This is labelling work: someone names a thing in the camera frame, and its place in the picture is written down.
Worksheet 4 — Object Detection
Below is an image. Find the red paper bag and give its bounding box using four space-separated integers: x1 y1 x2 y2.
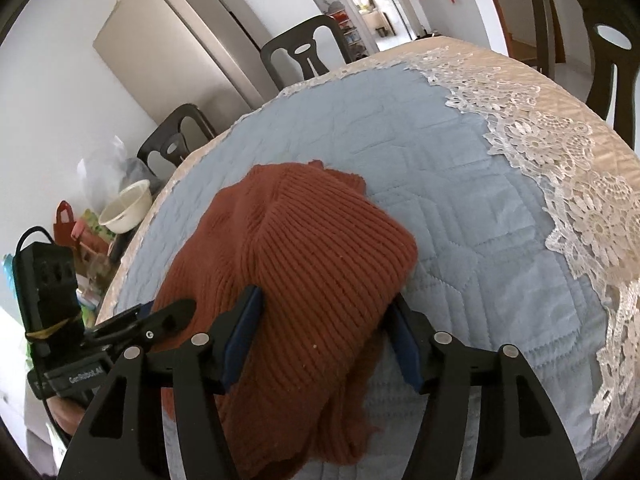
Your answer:
54 201 77 247

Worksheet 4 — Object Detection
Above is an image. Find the blue quilted lace-trimmed blanket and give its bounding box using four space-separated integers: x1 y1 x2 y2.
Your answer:
95 35 640 480

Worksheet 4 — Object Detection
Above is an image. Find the dark grey plastic chair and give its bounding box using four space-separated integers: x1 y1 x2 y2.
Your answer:
260 15 354 93
136 104 217 181
527 0 640 153

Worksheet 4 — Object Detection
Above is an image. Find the hallway storage rack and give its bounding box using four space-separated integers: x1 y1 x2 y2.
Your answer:
327 0 373 58

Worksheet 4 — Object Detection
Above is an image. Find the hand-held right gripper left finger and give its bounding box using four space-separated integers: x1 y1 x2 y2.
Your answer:
57 284 266 480

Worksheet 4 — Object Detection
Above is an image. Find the silver refrigerator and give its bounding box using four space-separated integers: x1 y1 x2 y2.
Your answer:
92 0 281 127

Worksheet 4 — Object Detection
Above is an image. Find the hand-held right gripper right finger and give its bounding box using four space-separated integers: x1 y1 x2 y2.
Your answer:
385 300 583 480

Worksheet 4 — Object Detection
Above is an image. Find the rust knit sweater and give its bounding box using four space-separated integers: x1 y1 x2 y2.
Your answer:
152 159 420 480

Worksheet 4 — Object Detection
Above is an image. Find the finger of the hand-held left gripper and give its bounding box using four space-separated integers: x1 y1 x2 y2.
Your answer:
85 299 197 356
95 301 157 333

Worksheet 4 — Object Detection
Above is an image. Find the clear plastic bag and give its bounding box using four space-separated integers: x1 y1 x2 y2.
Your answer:
77 136 151 206

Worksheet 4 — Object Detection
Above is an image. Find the white plastic basket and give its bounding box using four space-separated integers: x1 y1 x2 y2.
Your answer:
98 180 153 235

